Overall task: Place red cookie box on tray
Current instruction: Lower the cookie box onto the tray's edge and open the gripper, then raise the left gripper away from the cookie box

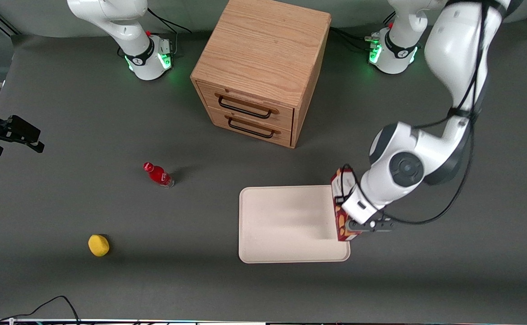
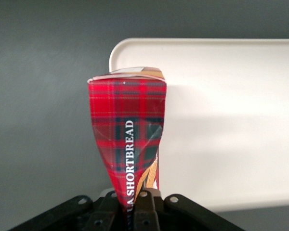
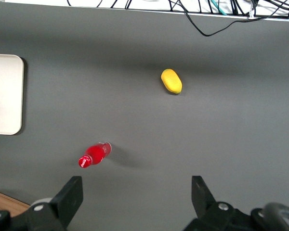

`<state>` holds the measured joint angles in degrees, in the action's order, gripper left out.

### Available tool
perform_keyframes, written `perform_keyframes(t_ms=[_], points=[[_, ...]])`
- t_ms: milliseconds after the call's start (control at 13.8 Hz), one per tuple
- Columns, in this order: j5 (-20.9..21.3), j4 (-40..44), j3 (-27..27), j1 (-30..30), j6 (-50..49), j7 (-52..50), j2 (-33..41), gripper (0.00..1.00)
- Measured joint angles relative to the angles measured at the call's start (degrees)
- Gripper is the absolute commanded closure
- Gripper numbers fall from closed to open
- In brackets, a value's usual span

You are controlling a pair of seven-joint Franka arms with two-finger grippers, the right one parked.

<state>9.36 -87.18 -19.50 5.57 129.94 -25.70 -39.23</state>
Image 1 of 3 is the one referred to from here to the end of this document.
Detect black cables at left arm base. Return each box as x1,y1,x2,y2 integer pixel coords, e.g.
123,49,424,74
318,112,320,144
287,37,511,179
330,26,381,51

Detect wooden drawer front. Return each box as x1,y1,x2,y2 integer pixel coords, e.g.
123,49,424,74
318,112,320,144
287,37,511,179
196,81,295,132
208,107,294,148

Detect black cables at right arm base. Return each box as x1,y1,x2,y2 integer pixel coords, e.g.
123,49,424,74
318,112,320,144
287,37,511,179
147,8,193,57

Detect wooden two-drawer cabinet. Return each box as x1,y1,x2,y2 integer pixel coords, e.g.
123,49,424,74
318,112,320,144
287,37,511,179
190,0,332,149

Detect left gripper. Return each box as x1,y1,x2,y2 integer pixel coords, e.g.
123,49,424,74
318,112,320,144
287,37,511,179
341,183,398,233

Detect yellow lemon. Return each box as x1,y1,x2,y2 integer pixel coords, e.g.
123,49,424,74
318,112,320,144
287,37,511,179
88,234,110,257

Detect black cable at table edge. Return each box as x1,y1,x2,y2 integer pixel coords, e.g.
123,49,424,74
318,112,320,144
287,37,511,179
0,295,81,325

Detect red plastic soda bottle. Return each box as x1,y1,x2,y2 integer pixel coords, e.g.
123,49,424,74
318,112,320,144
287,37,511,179
143,162,175,188

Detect beige rectangular tray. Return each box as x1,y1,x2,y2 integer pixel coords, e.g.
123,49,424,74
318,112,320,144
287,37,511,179
238,185,351,264

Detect red cookie box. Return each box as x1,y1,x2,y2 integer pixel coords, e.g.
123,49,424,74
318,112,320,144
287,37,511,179
330,168,364,243

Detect black metal drawer handle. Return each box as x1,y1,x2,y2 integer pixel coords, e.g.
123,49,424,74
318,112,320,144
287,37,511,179
228,116,276,139
218,95,273,120

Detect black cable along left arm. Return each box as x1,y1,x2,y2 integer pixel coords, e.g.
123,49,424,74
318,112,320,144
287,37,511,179
339,0,495,226

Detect black cables at arm base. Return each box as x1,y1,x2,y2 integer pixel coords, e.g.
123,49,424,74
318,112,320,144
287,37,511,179
147,8,193,57
330,26,381,51

